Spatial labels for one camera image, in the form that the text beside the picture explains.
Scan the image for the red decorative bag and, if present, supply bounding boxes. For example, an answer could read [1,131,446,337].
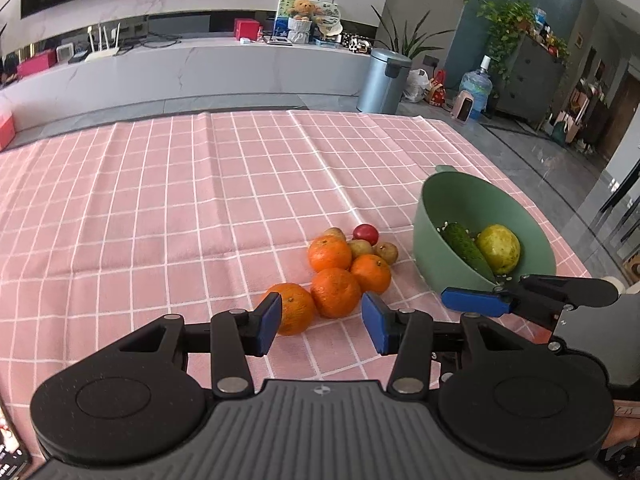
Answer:
[427,70,452,107]

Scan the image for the yellow-green pear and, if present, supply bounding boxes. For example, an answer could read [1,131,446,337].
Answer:
[475,224,521,275]

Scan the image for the teddy bear bouquet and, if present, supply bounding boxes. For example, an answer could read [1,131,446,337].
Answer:
[288,0,317,44]

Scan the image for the white marble console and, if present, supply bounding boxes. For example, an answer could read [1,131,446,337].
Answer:
[0,34,383,128]

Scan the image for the pink flat box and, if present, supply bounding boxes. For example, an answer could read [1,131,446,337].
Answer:
[16,52,57,77]

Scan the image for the green trailing plant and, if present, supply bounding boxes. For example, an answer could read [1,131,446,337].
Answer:
[476,0,537,82]

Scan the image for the white router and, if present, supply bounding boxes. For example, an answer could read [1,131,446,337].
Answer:
[84,24,122,62]

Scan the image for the pink storage box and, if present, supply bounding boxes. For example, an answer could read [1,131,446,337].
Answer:
[0,97,17,152]

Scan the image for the cluttered storage shelf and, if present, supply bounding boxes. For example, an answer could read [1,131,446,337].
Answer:
[549,74,612,152]

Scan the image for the small pink appliance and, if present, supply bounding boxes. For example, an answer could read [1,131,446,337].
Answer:
[451,90,475,122]

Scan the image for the brown wooden door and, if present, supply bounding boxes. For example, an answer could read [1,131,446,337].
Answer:
[596,74,640,162]

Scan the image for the green cucumber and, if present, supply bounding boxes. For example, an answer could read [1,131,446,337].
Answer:
[441,222,496,282]

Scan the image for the black dining chairs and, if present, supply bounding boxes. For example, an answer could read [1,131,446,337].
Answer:
[597,167,640,263]

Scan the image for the grey drawer cabinet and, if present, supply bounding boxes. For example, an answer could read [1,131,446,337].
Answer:
[494,35,567,129]

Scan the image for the red box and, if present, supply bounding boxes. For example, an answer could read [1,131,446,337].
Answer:
[234,18,262,41]

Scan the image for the orange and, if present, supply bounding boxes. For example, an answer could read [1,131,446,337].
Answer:
[265,282,317,337]
[311,267,362,320]
[307,236,353,274]
[350,254,392,295]

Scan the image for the silver pedal trash can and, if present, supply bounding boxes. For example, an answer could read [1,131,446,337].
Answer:
[356,47,412,115]

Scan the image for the white plastic bag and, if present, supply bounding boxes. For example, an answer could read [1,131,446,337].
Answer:
[402,68,431,104]

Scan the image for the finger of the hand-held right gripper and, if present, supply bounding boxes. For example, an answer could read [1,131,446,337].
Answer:
[441,275,620,332]

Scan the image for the round printed fan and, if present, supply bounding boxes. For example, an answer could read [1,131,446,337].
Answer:
[315,2,344,37]

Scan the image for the long-leaf potted plant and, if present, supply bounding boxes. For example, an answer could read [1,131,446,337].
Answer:
[371,4,453,61]

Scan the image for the pink checked tablecloth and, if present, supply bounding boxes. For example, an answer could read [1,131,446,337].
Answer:
[0,110,600,456]

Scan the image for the blue water jug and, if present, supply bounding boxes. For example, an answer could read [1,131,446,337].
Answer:
[459,55,494,121]

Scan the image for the green printed box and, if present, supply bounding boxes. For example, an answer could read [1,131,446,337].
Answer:
[276,0,301,39]

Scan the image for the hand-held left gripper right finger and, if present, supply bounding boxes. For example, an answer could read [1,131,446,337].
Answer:
[361,292,538,402]

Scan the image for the green colander bowl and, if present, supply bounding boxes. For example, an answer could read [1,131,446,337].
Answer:
[412,165,557,292]

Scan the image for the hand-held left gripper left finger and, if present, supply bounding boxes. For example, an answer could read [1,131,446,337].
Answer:
[107,292,283,401]

